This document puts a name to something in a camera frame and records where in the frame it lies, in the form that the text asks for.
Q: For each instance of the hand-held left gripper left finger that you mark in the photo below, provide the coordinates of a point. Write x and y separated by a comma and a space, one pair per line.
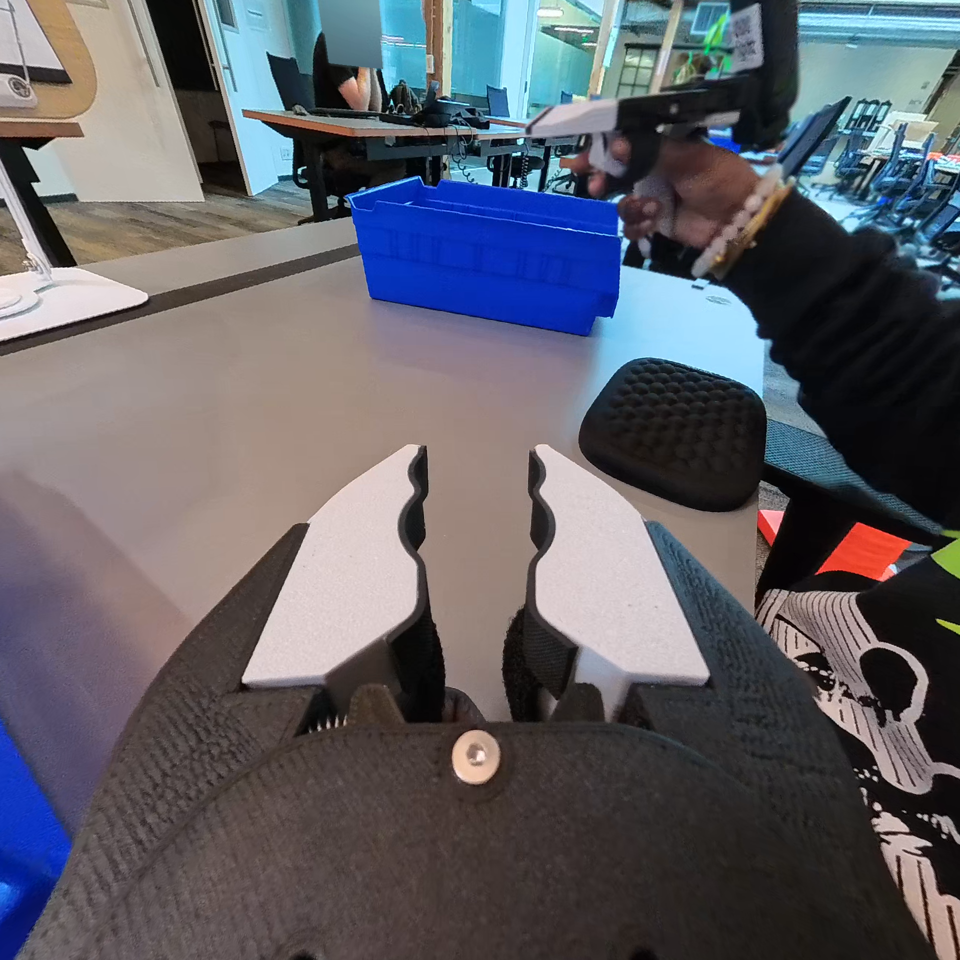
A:
338, 600

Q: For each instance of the blue plastic bin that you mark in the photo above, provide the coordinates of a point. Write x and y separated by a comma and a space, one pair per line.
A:
27, 840
480, 278

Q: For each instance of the small red object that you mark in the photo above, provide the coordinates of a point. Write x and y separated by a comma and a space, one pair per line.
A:
848, 552

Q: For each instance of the person's right forearm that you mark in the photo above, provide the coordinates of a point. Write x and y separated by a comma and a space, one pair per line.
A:
870, 345

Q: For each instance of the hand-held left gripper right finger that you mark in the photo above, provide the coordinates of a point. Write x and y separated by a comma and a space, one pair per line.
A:
608, 600

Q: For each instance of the black round cushion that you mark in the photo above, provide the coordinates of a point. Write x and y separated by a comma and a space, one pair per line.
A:
675, 435

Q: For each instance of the green plant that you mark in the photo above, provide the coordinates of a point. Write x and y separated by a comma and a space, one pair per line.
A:
705, 60

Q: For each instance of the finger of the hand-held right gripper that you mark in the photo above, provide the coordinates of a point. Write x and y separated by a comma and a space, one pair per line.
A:
600, 117

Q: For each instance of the wooden office desk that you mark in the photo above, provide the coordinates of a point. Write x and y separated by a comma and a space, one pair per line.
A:
345, 125

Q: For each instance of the white sign stand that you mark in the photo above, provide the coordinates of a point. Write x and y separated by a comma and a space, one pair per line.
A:
60, 308

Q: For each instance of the wooden pillar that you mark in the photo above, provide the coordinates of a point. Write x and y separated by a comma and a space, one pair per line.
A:
443, 45

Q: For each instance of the black printed shirt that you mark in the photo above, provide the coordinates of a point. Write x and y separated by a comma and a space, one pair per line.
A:
885, 750

